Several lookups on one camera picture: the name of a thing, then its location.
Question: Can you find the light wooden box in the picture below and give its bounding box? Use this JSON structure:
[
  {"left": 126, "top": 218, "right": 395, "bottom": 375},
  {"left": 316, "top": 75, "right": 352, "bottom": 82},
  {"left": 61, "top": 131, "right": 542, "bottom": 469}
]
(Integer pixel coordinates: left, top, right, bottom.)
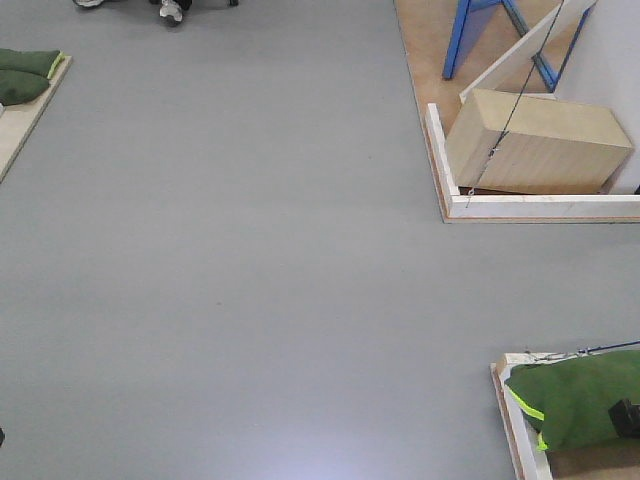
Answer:
[{"left": 446, "top": 89, "right": 634, "bottom": 195}]

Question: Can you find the wooden platform with white rim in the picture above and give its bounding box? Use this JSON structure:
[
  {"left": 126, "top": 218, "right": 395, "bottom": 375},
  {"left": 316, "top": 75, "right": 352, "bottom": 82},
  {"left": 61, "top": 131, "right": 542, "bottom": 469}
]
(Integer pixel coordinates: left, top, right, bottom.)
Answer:
[{"left": 394, "top": 1, "right": 639, "bottom": 224}]

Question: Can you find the grey sneaker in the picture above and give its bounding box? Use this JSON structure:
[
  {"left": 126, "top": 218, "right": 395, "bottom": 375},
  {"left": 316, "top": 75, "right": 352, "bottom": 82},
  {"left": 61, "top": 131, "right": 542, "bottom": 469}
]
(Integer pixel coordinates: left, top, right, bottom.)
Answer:
[
  {"left": 159, "top": 0, "right": 183, "bottom": 26},
  {"left": 73, "top": 0, "right": 105, "bottom": 9}
]

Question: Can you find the white diagonal brace board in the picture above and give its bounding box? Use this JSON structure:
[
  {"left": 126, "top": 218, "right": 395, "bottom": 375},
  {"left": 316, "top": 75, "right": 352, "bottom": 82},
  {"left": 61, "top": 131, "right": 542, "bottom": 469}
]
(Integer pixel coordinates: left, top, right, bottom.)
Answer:
[{"left": 459, "top": 0, "right": 596, "bottom": 104}]

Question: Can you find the green sandbag right platform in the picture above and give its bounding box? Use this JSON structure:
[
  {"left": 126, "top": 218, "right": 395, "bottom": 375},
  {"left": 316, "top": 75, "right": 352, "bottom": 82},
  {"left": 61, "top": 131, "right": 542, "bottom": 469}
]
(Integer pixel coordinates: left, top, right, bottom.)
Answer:
[{"left": 505, "top": 350, "right": 639, "bottom": 452}]

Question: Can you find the wooden platform left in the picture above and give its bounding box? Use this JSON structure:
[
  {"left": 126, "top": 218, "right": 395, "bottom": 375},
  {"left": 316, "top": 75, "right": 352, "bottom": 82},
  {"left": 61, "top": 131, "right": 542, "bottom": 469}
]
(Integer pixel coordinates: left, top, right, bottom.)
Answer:
[{"left": 1, "top": 54, "right": 73, "bottom": 181}]

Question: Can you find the green sandbag upper left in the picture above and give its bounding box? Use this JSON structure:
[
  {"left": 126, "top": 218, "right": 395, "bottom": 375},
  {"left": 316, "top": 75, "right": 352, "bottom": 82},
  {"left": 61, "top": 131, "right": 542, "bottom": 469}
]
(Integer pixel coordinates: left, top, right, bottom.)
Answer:
[{"left": 1, "top": 48, "right": 66, "bottom": 80}]

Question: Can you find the green sandbag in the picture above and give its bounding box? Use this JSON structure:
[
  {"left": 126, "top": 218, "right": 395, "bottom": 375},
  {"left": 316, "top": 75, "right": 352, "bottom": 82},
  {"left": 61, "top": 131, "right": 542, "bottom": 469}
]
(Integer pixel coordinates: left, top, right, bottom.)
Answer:
[
  {"left": 1, "top": 70, "right": 49, "bottom": 106},
  {"left": 1, "top": 48, "right": 66, "bottom": 80}
]

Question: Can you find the green sandbag lower left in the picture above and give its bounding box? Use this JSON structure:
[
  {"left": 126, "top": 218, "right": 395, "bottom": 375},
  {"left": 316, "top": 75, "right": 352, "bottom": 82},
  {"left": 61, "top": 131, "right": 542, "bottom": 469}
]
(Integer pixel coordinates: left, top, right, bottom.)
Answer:
[{"left": 1, "top": 70, "right": 49, "bottom": 106}]

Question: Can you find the black robot part right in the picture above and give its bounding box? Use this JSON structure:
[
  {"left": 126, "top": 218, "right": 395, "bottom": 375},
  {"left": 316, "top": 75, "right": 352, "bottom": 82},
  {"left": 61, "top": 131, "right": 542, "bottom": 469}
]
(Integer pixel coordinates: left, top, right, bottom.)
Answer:
[{"left": 608, "top": 398, "right": 640, "bottom": 439}]

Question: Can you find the wooden platform lower right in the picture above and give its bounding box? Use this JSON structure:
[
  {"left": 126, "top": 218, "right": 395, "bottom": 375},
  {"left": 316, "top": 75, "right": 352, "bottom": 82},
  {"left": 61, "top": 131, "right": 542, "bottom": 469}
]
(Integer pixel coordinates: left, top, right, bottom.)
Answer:
[{"left": 490, "top": 353, "right": 639, "bottom": 479}]

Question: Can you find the dark tension rope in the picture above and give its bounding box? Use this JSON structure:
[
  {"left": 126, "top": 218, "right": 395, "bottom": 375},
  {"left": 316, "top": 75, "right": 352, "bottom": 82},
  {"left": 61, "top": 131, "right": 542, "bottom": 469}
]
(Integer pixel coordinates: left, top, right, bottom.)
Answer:
[{"left": 464, "top": 0, "right": 566, "bottom": 209}]

